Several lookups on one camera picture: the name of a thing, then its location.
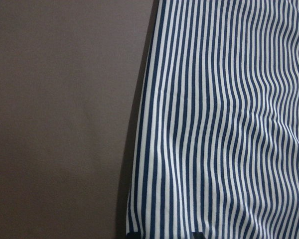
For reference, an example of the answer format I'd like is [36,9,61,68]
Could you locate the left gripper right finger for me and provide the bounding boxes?
[191,232,205,239]

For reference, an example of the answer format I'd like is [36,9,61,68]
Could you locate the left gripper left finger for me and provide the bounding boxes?
[125,232,141,239]

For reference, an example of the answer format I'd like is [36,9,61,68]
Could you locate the striped polo shirt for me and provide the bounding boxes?
[126,0,299,239]

